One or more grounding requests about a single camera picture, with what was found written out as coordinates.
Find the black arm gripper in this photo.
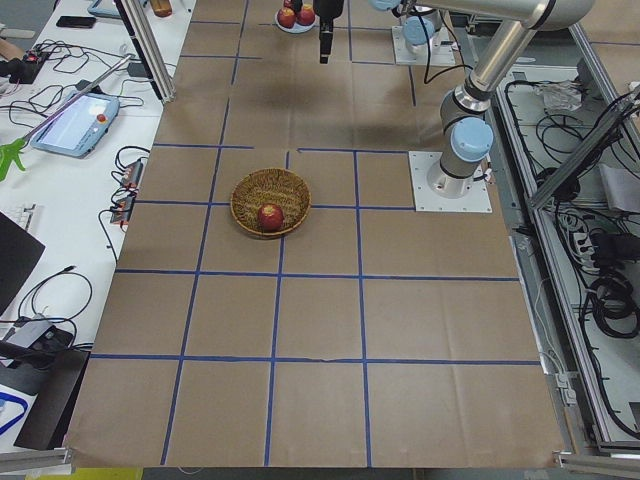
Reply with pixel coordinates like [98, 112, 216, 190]
[291, 0, 344, 64]

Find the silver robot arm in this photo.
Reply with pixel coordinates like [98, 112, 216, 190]
[276, 1, 441, 63]
[423, 0, 594, 199]

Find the red apple on plate front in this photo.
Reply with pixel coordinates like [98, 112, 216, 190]
[296, 4, 316, 27]

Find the red apple on plate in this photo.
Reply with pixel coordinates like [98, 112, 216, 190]
[296, 4, 316, 27]
[276, 7, 297, 29]

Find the light blue plate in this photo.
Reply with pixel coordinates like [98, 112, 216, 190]
[274, 11, 314, 34]

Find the red apple on plate left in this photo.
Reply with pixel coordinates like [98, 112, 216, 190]
[276, 7, 297, 29]

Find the round wicker basket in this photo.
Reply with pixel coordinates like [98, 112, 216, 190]
[230, 168, 311, 239]

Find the dark red apple in basket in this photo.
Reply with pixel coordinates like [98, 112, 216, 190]
[257, 203, 284, 232]

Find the black smartphone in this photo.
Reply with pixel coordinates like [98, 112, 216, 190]
[56, 15, 97, 29]

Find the blue teach pendant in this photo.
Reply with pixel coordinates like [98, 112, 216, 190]
[30, 93, 120, 158]

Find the white keyboard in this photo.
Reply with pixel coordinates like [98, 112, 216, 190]
[1, 203, 40, 234]

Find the black laptop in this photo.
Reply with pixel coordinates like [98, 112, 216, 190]
[0, 213, 45, 314]

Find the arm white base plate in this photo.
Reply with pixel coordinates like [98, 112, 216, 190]
[391, 26, 456, 67]
[408, 151, 493, 214]

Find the aluminium frame post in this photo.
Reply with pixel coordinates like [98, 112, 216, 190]
[115, 0, 176, 104]

